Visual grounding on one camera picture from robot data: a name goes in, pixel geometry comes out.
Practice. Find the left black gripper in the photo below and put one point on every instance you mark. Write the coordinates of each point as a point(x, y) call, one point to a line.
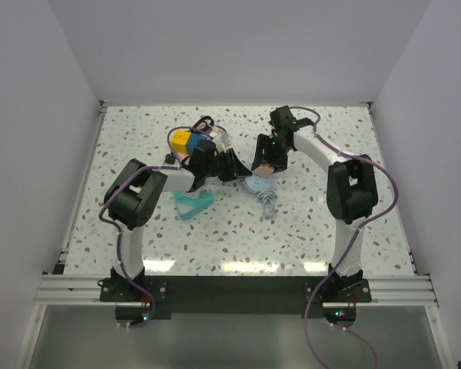
point(233, 169)

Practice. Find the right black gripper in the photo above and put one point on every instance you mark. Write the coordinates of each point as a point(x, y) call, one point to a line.
point(263, 144)

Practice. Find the round light blue socket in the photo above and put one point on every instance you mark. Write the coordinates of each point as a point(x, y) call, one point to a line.
point(256, 184)

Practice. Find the teal triangular power strip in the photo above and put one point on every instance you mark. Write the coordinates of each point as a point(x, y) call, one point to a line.
point(192, 203)

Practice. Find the pink round socket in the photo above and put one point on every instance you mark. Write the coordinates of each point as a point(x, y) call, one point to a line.
point(263, 170)

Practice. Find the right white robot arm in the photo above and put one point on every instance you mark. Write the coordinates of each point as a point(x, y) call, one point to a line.
point(351, 192)

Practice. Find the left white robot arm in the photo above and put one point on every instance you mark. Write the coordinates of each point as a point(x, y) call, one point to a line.
point(133, 197)

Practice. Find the blue cube socket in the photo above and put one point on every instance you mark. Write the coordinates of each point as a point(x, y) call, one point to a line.
point(192, 142)

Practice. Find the yellow cube socket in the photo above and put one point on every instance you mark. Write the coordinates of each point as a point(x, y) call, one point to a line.
point(179, 140)

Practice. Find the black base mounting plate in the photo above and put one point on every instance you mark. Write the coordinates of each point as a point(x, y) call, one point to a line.
point(160, 297)

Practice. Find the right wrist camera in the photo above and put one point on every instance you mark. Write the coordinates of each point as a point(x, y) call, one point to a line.
point(282, 120)

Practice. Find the aluminium rail frame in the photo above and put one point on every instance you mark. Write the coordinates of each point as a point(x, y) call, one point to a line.
point(56, 288)

